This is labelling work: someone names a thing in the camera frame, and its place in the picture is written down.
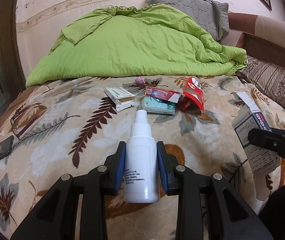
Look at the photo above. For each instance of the striped brown cushion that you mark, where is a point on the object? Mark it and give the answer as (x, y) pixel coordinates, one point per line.
(277, 85)

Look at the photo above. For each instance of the brown upholstered headboard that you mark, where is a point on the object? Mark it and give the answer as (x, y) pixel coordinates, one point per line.
(270, 30)

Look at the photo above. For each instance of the red and white open carton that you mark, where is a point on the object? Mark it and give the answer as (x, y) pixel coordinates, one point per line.
(195, 96)

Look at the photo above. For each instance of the red and gold carton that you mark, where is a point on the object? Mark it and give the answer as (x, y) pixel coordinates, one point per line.
(157, 93)

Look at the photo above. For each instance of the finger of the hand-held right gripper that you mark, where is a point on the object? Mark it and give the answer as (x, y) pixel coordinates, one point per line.
(265, 138)

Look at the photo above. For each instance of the white and blue medicine carton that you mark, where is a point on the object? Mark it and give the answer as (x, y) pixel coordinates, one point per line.
(242, 125)

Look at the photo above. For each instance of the person's dark clothing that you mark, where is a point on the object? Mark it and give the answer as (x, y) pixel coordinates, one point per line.
(282, 210)

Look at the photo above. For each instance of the brown door frame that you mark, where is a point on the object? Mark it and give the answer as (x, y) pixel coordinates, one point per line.
(10, 30)

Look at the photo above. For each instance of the leaf print blanket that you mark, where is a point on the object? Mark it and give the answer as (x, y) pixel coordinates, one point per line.
(57, 142)

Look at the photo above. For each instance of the grey quilted pillow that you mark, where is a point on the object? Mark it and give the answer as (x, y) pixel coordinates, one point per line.
(197, 10)

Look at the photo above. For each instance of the dark red small box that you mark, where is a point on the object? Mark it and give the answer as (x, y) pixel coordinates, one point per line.
(185, 105)

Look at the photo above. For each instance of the green quilt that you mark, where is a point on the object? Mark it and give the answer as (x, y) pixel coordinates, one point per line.
(132, 47)

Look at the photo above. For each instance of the purple paper ball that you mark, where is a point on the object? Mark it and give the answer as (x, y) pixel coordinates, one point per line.
(140, 80)

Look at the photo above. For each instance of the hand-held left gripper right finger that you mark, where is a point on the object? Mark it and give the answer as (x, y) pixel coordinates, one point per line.
(162, 167)

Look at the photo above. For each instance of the white sliding box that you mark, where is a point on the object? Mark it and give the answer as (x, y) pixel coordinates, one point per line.
(118, 92)

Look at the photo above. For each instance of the teal tissue pack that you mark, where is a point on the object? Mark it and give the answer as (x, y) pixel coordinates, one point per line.
(157, 106)

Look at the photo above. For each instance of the purple frame glasses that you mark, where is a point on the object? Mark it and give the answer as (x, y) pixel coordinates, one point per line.
(17, 128)

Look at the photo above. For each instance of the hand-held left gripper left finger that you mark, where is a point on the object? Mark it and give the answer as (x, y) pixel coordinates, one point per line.
(121, 167)

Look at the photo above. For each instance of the white spray bottle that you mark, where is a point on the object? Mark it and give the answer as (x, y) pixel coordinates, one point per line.
(140, 160)

